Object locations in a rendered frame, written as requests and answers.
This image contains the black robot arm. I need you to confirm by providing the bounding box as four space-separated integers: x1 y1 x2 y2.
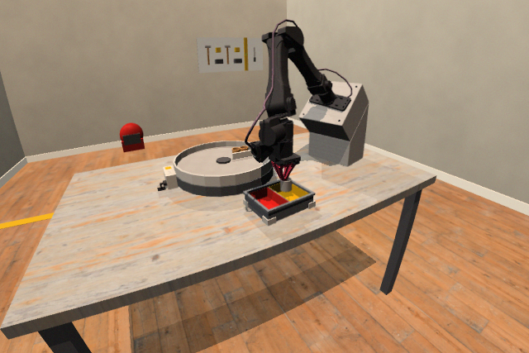
251 26 351 163

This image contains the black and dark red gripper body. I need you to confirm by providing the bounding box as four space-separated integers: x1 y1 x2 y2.
269 138 301 166

